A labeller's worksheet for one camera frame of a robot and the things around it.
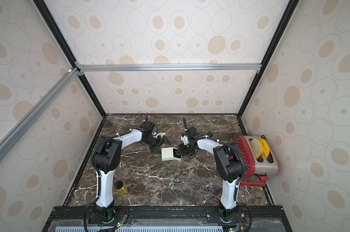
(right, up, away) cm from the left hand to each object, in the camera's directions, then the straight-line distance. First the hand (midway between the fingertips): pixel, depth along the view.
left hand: (170, 146), depth 94 cm
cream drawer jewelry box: (-6, +7, +10) cm, 14 cm away
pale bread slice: (+48, +2, -16) cm, 50 cm away
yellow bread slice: (+52, +1, -18) cm, 55 cm away
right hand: (+6, -6, +1) cm, 8 cm away
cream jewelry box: (+1, -5, +1) cm, 5 cm away
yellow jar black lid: (-24, -19, -19) cm, 36 cm away
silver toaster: (+48, -7, -21) cm, 53 cm away
